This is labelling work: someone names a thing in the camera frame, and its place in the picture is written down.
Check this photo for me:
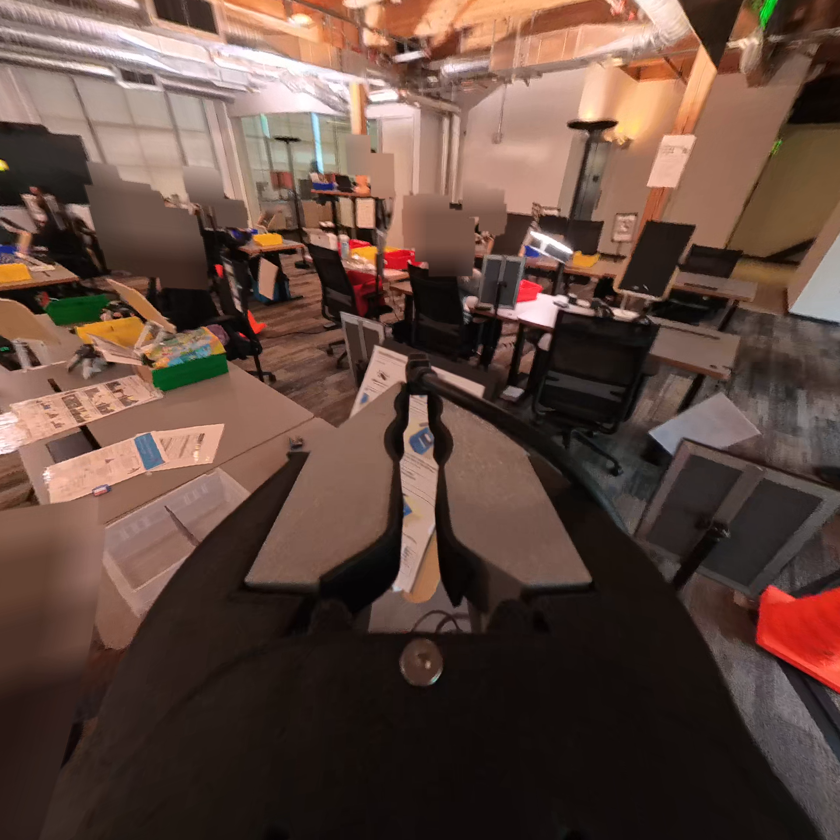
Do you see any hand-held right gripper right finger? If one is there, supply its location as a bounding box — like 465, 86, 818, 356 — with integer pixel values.
425, 387, 594, 610

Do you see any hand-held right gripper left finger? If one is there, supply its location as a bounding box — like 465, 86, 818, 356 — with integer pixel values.
243, 382, 411, 616

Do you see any printed instruction sheet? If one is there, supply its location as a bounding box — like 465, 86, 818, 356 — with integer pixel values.
351, 346, 439, 593

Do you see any wooden board stand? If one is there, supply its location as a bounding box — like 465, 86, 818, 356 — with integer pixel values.
394, 532, 442, 606

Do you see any clear plastic box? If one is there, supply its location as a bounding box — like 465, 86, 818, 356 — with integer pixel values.
101, 467, 253, 592

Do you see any black office chair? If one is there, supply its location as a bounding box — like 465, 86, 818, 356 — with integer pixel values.
530, 308, 662, 476
307, 241, 371, 368
406, 261, 490, 368
213, 252, 277, 383

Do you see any green bin with colourful packets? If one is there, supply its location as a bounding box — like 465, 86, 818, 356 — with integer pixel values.
141, 327, 229, 392

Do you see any black panel stand pole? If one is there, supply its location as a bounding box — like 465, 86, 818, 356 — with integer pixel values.
671, 520, 731, 589

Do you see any paper sheet with blue picture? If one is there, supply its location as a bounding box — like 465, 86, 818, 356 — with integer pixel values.
45, 423, 225, 505

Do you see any blank white sheet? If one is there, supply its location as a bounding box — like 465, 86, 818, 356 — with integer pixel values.
648, 392, 762, 457

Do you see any small grey framed panel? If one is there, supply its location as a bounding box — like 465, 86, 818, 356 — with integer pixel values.
479, 255, 527, 312

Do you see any grey desk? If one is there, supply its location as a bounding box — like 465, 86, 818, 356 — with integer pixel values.
646, 318, 742, 411

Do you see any long printed paper sheet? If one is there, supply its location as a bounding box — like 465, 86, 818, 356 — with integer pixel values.
10, 374, 164, 447

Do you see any black tablet on stand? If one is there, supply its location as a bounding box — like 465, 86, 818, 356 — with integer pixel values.
613, 220, 697, 303

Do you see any thin black floor lamp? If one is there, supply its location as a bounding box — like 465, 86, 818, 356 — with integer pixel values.
272, 134, 312, 270

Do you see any green plastic bin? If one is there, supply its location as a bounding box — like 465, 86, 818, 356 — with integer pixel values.
45, 294, 111, 327

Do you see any paper notice on pillar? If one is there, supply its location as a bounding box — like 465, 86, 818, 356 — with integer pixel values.
646, 134, 697, 189

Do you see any black monitor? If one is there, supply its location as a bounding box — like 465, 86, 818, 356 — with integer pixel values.
0, 121, 93, 207

